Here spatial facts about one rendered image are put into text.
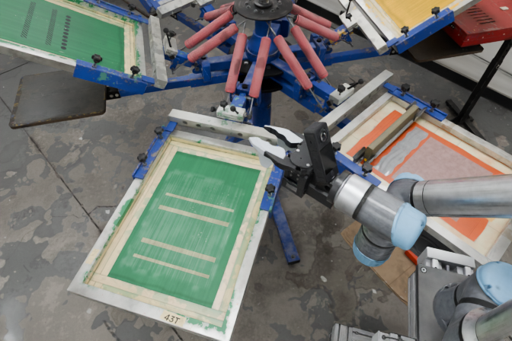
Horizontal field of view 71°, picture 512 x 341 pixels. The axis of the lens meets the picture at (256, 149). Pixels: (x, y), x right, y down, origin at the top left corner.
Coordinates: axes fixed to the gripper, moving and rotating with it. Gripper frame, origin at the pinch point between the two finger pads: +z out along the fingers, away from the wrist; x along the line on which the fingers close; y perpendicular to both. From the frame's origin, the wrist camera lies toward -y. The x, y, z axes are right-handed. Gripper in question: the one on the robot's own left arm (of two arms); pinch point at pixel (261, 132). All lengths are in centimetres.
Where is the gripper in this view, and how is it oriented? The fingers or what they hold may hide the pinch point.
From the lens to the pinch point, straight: 76.0
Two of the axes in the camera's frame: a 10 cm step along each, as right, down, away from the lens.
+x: 6.2, -5.1, 5.9
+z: -7.8, -4.8, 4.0
